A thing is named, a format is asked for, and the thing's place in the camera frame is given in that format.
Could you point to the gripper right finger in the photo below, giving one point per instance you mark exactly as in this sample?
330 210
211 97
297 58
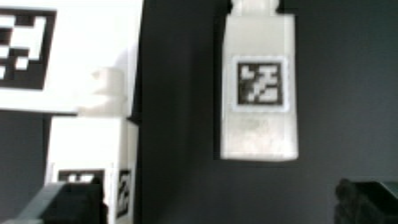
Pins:
366 202

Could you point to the white marker tag sheet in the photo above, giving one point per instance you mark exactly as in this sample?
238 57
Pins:
67 56

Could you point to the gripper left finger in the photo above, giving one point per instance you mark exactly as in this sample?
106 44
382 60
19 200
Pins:
66 204

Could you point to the white table leg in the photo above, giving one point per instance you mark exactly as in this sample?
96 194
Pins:
257 117
94 138

